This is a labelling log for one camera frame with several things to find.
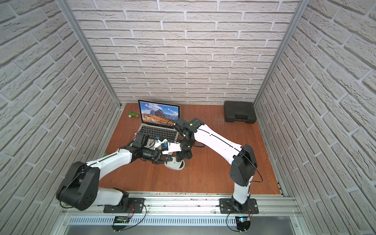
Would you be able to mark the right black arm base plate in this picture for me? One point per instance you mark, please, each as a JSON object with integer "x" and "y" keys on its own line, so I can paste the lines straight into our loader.
{"x": 230, "y": 205}

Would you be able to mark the silver open laptop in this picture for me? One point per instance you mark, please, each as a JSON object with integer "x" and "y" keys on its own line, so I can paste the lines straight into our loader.
{"x": 158, "y": 120}

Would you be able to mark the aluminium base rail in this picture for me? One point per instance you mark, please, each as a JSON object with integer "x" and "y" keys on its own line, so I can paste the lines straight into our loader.
{"x": 186, "y": 209}

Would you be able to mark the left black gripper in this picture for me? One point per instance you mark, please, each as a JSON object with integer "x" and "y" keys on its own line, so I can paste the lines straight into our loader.
{"x": 160, "y": 157}

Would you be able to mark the aluminium corner post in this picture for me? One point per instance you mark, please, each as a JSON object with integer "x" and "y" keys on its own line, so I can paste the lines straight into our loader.
{"x": 76, "y": 28}
{"x": 283, "y": 45}

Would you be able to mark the white wireless mouse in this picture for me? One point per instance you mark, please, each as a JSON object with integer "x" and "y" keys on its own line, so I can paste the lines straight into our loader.
{"x": 172, "y": 165}

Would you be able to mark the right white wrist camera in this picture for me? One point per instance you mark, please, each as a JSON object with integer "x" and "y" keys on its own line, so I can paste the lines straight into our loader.
{"x": 169, "y": 148}

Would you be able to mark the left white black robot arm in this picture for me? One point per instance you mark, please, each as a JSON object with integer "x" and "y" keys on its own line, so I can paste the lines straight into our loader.
{"x": 80, "y": 187}

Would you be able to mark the black plastic tool case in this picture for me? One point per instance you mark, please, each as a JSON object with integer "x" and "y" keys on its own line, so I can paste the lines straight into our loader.
{"x": 239, "y": 111}

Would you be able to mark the small green toy drill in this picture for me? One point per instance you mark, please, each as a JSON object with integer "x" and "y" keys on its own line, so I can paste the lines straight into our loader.
{"x": 132, "y": 114}

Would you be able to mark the left aluminium corner post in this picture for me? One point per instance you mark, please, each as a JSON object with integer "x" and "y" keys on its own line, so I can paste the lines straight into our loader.
{"x": 76, "y": 28}

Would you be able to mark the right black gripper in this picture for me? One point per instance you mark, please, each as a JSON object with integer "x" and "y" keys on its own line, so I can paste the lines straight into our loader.
{"x": 182, "y": 155}

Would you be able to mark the right controller board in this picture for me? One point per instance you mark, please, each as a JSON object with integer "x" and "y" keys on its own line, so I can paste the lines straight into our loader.
{"x": 242, "y": 223}

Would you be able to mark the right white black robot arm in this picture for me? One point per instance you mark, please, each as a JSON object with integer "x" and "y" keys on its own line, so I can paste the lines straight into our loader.
{"x": 241, "y": 158}

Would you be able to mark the right aluminium corner post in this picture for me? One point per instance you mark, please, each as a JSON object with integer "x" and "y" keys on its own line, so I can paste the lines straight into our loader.
{"x": 283, "y": 45}

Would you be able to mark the controller board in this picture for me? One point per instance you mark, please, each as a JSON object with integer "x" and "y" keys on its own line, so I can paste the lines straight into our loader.
{"x": 242, "y": 223}
{"x": 120, "y": 223}

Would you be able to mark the left controller board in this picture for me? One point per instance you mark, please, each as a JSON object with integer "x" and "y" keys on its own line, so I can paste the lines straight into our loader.
{"x": 120, "y": 223}

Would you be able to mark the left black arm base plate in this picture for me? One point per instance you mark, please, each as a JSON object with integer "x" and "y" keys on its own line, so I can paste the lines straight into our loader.
{"x": 129, "y": 205}

